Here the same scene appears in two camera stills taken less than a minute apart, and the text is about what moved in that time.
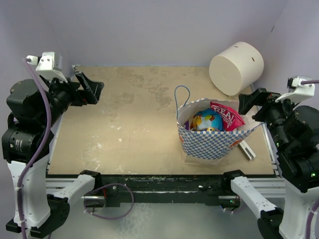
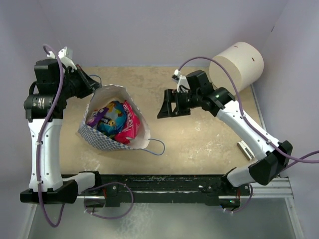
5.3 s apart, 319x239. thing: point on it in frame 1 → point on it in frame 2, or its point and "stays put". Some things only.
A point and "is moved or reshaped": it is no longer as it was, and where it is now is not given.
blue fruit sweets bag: [205, 119] → [111, 124]
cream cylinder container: [237, 68] stays put
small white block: [246, 150] stays put
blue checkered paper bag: [208, 148] → [105, 94]
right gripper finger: [257, 99] → [170, 96]
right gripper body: [272, 112] → [186, 101]
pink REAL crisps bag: [231, 119] is moved or reshaped
